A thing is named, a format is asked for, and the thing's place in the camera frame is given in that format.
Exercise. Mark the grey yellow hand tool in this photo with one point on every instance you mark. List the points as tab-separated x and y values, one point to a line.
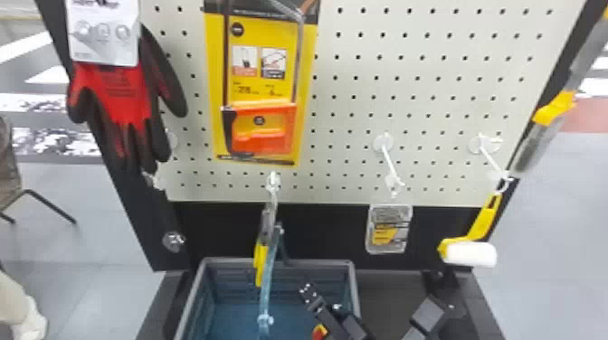
551	111

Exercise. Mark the yellow white paint roller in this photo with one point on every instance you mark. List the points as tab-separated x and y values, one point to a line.
470	254

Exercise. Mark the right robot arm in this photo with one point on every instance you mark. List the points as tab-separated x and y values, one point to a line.
335	318

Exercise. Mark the white pegboard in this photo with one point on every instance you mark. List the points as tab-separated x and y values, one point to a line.
427	95

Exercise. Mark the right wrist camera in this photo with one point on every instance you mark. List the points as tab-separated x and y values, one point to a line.
427	315

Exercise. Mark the black chair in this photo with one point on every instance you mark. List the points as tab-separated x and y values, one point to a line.
8	166

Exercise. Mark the red black gloves pair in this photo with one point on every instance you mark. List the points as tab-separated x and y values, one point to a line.
118	102

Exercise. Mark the orange hacksaw on yellow card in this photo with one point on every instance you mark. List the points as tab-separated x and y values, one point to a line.
259	128

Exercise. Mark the blue basket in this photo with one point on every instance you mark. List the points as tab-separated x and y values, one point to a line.
237	318

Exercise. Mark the person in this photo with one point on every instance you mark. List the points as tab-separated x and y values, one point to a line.
19	308

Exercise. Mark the yellow tool in clear pack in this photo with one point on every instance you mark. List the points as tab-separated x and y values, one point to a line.
261	258

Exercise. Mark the clear screw pack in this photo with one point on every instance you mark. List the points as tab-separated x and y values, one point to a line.
388	228

